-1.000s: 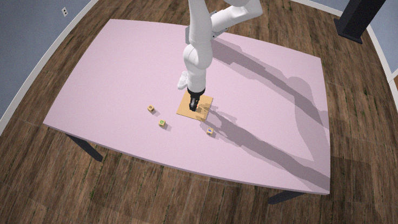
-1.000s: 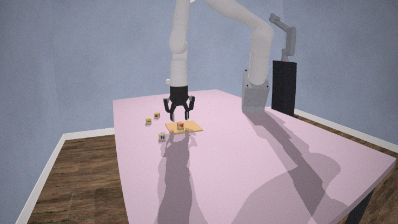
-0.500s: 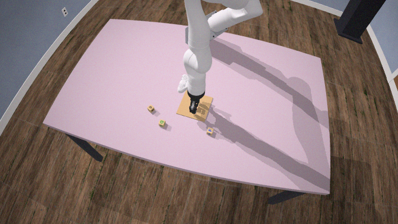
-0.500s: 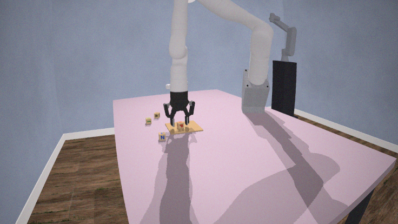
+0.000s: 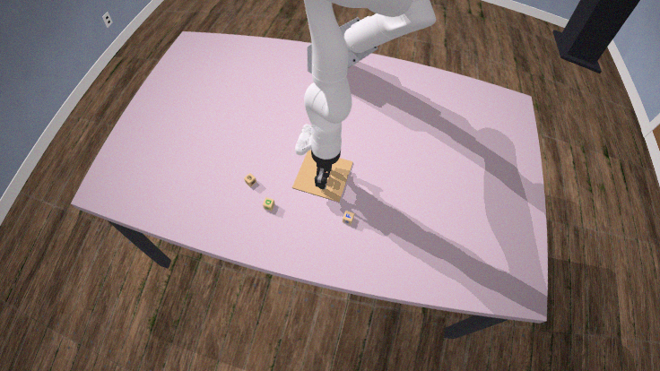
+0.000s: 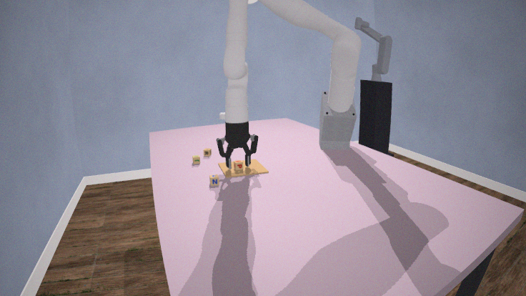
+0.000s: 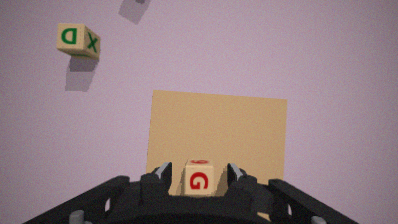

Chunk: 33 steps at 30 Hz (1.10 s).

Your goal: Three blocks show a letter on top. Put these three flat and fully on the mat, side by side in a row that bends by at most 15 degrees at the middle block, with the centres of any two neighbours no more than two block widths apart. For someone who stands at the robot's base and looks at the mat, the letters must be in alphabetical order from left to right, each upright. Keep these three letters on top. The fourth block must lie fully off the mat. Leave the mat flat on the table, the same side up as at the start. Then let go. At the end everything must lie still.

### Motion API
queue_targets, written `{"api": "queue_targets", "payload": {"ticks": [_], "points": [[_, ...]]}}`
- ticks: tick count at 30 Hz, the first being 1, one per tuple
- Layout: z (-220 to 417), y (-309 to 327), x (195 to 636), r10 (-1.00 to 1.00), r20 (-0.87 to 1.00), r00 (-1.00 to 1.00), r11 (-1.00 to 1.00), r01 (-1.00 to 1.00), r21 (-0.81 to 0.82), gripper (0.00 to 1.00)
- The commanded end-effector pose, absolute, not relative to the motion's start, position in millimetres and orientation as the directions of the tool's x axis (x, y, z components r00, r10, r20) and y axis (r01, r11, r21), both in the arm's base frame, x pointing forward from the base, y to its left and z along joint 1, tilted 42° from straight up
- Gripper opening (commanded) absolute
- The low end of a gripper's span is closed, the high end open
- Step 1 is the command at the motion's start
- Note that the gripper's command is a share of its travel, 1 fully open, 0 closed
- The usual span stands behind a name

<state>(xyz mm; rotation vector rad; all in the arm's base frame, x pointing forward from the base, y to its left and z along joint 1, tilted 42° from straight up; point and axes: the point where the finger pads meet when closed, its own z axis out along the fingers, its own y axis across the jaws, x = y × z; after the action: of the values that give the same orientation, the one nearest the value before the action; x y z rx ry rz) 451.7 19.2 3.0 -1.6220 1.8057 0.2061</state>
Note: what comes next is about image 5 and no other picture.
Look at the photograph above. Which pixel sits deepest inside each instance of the tan flat mat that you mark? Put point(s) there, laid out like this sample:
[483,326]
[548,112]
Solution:
[305,179]

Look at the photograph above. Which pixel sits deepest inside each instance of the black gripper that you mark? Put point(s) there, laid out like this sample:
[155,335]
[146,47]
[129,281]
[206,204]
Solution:
[323,166]

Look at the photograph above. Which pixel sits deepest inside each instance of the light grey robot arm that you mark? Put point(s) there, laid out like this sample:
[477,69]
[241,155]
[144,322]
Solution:
[330,61]

